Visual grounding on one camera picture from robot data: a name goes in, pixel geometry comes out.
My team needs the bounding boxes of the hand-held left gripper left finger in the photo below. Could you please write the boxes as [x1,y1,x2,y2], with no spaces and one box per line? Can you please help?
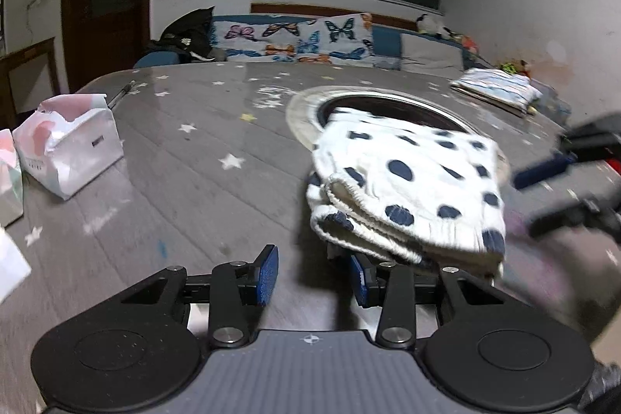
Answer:
[121,244,281,350]

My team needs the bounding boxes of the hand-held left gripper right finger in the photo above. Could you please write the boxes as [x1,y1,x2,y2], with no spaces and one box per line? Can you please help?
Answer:
[348,252,501,350]

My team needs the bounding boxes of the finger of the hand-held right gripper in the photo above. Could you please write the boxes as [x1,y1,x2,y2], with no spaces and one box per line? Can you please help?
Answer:
[513,113,621,190]
[528,197,621,243]

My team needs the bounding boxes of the white navy polka dot pants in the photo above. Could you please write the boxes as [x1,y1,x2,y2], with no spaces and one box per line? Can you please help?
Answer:
[306,106,508,280]

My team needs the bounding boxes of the folded striped clothes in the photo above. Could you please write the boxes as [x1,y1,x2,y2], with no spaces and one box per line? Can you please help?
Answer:
[449,68,543,118]

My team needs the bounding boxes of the orange and green toys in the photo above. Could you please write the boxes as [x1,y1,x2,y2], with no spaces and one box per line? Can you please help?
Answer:
[499,59,533,78]

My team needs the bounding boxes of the grey star-print tablecloth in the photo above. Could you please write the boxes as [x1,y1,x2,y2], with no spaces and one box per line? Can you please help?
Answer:
[0,61,621,414]

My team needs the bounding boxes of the grey pillow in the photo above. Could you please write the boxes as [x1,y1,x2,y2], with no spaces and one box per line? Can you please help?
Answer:
[400,31,465,72]

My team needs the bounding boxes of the dark grey cloth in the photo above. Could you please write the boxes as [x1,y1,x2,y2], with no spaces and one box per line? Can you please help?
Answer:
[579,362,621,414]

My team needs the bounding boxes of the black and white plush toy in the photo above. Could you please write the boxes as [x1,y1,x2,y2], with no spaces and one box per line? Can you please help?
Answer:
[416,13,460,39]

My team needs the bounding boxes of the blue sofa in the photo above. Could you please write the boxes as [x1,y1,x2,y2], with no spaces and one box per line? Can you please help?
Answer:
[133,13,488,71]

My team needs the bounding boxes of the pen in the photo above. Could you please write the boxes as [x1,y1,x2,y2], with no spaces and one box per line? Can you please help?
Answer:
[107,80,137,109]

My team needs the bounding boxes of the white pink tissue pack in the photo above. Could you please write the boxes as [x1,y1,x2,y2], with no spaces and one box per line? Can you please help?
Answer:
[12,93,125,201]

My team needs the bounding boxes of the butterfly print pillow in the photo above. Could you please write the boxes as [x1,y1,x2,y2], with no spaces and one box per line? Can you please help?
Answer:
[210,12,375,67]

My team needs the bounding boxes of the black bag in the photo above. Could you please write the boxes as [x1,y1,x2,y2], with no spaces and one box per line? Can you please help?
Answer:
[149,5,217,64]

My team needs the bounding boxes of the white paper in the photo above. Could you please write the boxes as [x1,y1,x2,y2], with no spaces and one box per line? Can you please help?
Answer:
[0,227,33,301]

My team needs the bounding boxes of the pink green tissue pack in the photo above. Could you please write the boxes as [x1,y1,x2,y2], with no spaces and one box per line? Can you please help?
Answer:
[0,128,24,222]

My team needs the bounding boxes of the brown wooden furniture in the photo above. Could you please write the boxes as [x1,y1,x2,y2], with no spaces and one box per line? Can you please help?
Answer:
[0,36,60,130]

